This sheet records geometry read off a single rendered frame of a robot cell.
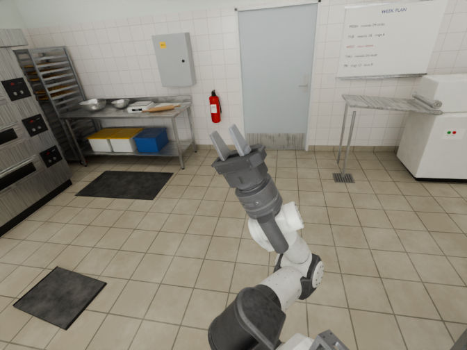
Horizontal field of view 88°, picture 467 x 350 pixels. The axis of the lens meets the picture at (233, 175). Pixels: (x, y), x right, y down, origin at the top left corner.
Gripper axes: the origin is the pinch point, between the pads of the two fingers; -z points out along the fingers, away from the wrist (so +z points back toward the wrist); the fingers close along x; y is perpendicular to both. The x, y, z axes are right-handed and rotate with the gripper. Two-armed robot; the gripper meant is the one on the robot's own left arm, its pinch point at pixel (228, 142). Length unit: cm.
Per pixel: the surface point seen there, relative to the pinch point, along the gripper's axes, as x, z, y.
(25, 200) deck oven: -354, 10, -45
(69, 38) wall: -371, -152, -251
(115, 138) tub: -341, 8, -188
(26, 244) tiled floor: -315, 46, -7
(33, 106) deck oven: -335, -77, -121
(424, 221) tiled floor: 27, 214, -184
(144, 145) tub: -305, 38, -198
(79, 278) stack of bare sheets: -222, 81, 0
